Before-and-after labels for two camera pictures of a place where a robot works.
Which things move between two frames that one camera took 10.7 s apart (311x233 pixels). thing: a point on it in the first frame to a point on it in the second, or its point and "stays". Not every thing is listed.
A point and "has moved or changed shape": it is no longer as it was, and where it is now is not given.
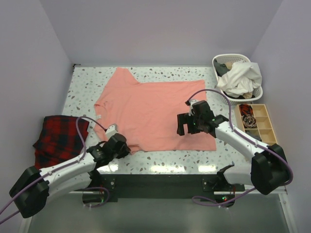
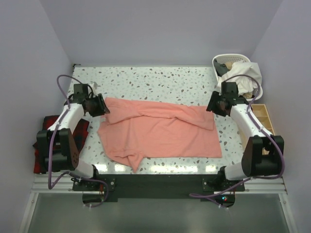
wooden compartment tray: (263, 124) stays
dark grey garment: (221, 68) stays
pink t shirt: (145, 114) has moved or changed shape
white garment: (244, 77) stays
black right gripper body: (193, 116) to (215, 104)
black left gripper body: (123, 152) to (96, 106)
